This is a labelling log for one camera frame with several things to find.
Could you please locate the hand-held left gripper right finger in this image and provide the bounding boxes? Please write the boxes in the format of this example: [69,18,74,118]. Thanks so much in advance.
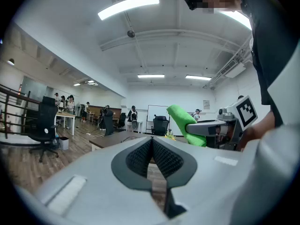
[152,136,256,225]

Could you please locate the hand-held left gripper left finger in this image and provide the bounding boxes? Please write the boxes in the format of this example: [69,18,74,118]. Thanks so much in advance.
[35,136,169,222]

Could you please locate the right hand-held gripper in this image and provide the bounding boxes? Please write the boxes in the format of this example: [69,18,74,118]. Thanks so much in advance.
[185,95,258,151]

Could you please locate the green cloth item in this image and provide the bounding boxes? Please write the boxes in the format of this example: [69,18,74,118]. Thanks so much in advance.
[166,104,207,147]

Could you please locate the person's right forearm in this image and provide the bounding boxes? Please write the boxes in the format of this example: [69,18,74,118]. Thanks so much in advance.
[239,110,277,151]

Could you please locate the yellow artificial flower bouquet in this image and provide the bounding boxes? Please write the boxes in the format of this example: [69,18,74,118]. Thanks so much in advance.
[164,130,177,142]

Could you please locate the black mesh office chair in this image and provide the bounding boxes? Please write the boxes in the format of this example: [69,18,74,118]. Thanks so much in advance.
[151,115,170,136]

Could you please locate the light grey bin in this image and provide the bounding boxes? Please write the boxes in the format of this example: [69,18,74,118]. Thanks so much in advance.
[58,136,70,151]

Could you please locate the whiteboard on stand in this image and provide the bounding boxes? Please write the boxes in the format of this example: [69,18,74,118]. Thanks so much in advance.
[146,105,170,134]

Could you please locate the long ceiling light panel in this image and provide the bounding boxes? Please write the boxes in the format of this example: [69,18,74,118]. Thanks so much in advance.
[137,74,165,79]
[217,9,253,30]
[185,75,212,81]
[97,0,160,21]

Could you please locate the brown wooden counter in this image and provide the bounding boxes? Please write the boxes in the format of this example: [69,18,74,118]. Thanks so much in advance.
[88,105,122,121]

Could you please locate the white desk with wooden top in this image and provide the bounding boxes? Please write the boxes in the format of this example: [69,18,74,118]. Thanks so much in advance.
[55,111,76,136]

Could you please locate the white ceiling air conditioner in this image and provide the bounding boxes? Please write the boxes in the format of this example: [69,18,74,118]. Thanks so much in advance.
[224,62,247,79]

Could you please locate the black chair with white mark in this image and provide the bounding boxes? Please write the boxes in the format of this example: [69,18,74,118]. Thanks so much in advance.
[28,96,60,163]

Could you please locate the person's black shirt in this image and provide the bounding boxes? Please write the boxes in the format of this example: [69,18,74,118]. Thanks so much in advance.
[234,0,300,128]

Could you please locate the dark metal railing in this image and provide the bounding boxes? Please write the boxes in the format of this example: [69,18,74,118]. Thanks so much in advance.
[0,83,41,140]

